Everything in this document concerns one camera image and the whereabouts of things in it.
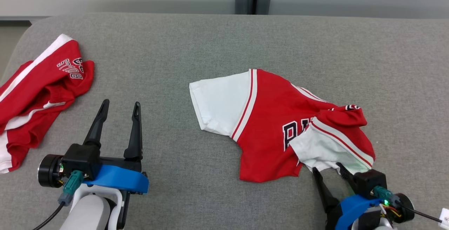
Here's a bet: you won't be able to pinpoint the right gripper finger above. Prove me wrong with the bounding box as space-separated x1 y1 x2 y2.
312 167 340 213
336 162 360 192

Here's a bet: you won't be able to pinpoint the black cable teal plug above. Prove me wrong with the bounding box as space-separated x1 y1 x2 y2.
33 170 85 230
373 186 449 229

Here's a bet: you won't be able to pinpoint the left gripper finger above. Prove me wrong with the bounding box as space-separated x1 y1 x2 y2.
83 99 110 149
123 101 144 161

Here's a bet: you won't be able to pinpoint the red white basketball shorts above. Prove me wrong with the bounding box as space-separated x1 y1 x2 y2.
0 34 95 174

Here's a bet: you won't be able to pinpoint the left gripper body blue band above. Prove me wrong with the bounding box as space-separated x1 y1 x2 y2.
38 154 149 230

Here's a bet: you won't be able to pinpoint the left black cable teal plug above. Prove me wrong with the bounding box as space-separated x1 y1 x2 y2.
33 170 85 230

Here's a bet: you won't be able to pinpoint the red white basketball jersey shirt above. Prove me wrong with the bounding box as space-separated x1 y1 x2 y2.
189 68 376 183

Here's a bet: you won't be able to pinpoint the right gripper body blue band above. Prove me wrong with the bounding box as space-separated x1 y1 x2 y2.
326 193 415 230

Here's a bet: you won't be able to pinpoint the right black cable teal plug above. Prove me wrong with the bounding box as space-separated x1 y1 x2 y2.
373 186 449 229

